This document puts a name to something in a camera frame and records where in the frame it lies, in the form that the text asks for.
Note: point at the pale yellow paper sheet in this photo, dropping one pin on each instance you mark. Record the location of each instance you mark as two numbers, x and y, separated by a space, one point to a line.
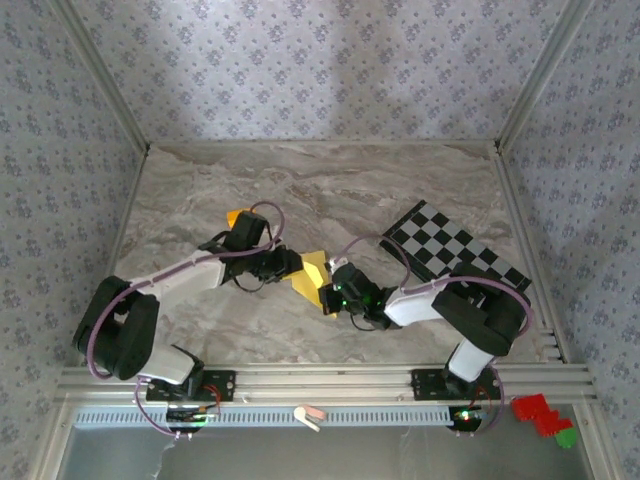
310 280

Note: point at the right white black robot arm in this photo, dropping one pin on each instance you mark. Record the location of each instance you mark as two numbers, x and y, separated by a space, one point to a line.
415 305

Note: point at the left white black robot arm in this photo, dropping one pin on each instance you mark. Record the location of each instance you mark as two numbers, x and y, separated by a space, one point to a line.
195 272

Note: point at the grey metal sheet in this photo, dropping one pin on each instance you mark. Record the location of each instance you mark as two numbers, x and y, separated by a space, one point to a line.
325 455

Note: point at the orange block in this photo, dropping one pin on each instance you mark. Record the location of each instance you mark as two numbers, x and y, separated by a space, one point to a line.
234 217

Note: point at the white pink clip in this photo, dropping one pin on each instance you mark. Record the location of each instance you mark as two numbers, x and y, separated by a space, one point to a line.
310 416

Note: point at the black grey checkerboard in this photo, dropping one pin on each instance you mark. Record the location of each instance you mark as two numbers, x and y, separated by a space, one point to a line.
440 235

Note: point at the red toy brick stack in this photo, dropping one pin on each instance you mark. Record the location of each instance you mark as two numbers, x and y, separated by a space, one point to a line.
532 407

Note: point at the green toy brick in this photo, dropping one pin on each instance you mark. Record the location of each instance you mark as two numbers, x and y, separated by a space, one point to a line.
566 439

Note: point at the aluminium frame rail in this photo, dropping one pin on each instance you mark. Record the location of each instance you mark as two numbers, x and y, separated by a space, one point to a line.
325 382

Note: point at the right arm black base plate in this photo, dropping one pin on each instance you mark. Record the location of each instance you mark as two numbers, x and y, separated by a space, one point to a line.
425 385

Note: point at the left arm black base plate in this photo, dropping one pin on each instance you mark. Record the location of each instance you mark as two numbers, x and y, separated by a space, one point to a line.
225 385

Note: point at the aluminium side rail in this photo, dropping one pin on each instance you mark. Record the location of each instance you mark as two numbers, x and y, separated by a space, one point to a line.
530 240

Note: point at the aluminium corner post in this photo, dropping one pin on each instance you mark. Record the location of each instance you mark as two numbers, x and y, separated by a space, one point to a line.
100 75
545 75

